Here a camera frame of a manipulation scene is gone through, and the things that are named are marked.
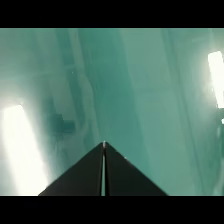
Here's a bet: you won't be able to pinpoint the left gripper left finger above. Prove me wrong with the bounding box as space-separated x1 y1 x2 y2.
38 142 105 197

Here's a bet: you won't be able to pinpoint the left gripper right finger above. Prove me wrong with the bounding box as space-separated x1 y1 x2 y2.
103 141 168 197

